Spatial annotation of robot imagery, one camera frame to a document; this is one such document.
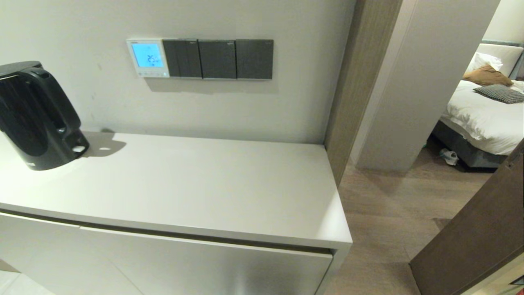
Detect white wall thermostat panel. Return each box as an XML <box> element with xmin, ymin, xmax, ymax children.
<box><xmin>126</xmin><ymin>38</ymin><xmax>170</xmax><ymax>78</ymax></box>

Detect white cabinet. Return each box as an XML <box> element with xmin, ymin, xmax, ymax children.
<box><xmin>0</xmin><ymin>131</ymin><xmax>353</xmax><ymax>295</ymax></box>

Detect wide white cabinet door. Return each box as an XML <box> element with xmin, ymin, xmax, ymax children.
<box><xmin>80</xmin><ymin>227</ymin><xmax>333</xmax><ymax>295</ymax></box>

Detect white slippers on floor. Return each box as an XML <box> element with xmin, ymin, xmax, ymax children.
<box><xmin>439</xmin><ymin>147</ymin><xmax>459</xmax><ymax>166</ymax></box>

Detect dark grey bed base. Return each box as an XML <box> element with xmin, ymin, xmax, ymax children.
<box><xmin>432</xmin><ymin>120</ymin><xmax>508</xmax><ymax>169</ymax></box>

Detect black electric kettle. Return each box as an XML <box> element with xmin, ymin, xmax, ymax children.
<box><xmin>0</xmin><ymin>61</ymin><xmax>90</xmax><ymax>171</ymax></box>

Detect white bed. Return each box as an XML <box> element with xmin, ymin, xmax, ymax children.
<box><xmin>440</xmin><ymin>79</ymin><xmax>524</xmax><ymax>156</ymax></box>

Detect brown wooden door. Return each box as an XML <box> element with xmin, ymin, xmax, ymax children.
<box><xmin>409</xmin><ymin>139</ymin><xmax>524</xmax><ymax>295</ymax></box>

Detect brown cushion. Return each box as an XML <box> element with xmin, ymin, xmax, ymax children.
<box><xmin>463</xmin><ymin>64</ymin><xmax>514</xmax><ymax>87</ymax></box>

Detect small white pillow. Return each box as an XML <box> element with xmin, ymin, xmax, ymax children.
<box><xmin>466</xmin><ymin>52</ymin><xmax>504</xmax><ymax>75</ymax></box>

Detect narrow white cabinet door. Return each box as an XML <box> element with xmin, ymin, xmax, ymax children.
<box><xmin>0</xmin><ymin>212</ymin><xmax>144</xmax><ymax>295</ymax></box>

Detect checkered grey cushion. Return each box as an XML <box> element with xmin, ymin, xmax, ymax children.
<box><xmin>474</xmin><ymin>84</ymin><xmax>524</xmax><ymax>104</ymax></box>

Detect large white pillow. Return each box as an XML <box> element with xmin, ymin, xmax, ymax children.
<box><xmin>476</xmin><ymin>43</ymin><xmax>524</xmax><ymax>78</ymax></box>

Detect wooden door frame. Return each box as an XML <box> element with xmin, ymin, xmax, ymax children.
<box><xmin>324</xmin><ymin>0</ymin><xmax>404</xmax><ymax>187</ymax></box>

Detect dark grey multi-rocker wall switch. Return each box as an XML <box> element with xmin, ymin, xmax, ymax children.
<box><xmin>163</xmin><ymin>39</ymin><xmax>203</xmax><ymax>79</ymax></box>

